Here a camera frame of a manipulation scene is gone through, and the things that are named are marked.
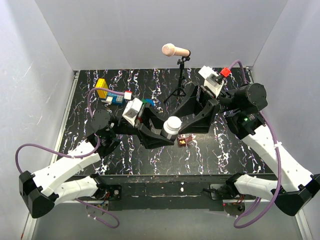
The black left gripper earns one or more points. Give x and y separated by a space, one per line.
149 137

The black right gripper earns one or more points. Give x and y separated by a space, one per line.
201 124

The white pill bottle blue label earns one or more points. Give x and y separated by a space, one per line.
171 127

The brown weekly pill organizer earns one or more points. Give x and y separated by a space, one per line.
184 140

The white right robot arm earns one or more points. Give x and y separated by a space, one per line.
295 186

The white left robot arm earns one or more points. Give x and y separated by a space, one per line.
43 189

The black microphone tripod stand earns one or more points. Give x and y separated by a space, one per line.
179 90

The light blue toy brick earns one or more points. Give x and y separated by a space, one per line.
112 98

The yellow toy brick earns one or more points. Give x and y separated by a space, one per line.
101 83

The pink microphone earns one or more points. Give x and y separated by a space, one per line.
170 50

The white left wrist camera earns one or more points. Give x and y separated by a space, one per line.
132 109

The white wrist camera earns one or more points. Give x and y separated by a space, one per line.
212 80
132 109

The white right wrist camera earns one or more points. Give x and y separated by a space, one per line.
212 80

